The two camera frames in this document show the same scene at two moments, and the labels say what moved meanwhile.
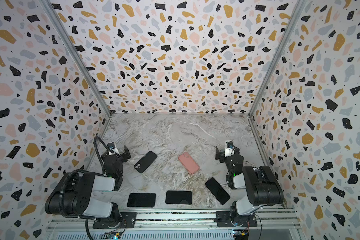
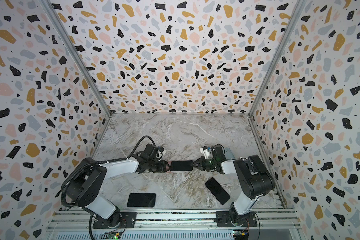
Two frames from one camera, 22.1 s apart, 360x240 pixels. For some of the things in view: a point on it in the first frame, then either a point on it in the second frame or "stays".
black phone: [217, 190] stays
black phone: [141, 200] stays
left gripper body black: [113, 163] -> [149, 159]
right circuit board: [240, 234] stays
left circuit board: [111, 235] stays
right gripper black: [222, 154] -> [204, 163]
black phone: [180, 197] -> [181, 165]
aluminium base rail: [181, 225] stays
